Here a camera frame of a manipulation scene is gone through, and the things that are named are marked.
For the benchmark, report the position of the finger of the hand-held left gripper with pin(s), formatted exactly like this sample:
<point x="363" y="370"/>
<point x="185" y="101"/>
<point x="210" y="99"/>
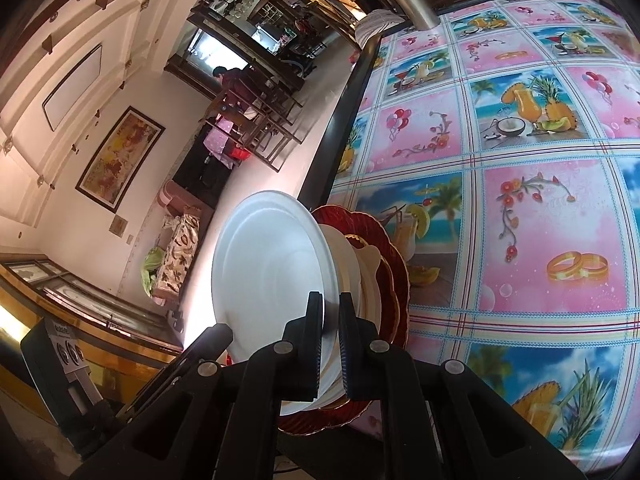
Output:
<point x="200" y="350"/>

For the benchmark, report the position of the framed wall picture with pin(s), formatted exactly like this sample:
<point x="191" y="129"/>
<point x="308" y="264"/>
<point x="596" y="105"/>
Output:
<point x="120" y="157"/>

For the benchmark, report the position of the floral cloth bench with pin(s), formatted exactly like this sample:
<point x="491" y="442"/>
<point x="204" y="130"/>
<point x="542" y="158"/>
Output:
<point x="177" y="255"/>

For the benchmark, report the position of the green cloth bundle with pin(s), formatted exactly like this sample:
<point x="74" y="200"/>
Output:
<point x="151" y="267"/>

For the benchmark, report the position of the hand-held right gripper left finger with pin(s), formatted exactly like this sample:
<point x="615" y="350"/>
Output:
<point x="310" y="355"/>

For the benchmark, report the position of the wooden display cabinet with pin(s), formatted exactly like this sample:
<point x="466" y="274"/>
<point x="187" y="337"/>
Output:
<point x="100" y="305"/>

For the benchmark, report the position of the pink printed tablecloth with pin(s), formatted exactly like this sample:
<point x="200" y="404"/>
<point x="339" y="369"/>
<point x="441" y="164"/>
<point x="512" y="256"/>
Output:
<point x="550" y="210"/>

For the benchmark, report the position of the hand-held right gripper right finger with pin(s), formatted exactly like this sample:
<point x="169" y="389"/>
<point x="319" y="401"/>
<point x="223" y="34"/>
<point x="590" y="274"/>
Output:
<point x="350" y="360"/>

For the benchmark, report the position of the small red glass plate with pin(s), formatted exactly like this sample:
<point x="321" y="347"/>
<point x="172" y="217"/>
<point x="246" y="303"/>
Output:
<point x="391" y="280"/>

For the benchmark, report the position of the white striped pillow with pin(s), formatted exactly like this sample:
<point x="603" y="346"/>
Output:
<point x="377" y="25"/>

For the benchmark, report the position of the side table with pink cloth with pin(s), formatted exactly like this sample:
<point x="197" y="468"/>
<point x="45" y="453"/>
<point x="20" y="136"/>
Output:
<point x="220" y="137"/>

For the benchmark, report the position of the cream paper plate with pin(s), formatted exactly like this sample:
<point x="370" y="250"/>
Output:
<point x="370" y="285"/>

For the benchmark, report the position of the red plastic basin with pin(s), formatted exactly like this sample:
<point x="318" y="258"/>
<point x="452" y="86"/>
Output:
<point x="239" y="154"/>

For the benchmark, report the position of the large red glass plate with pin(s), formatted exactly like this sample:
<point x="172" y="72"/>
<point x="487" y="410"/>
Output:
<point x="380" y="230"/>

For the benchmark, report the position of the wooden chair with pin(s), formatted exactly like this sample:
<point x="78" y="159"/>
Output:
<point x="270" y="135"/>
<point x="280" y="85"/>

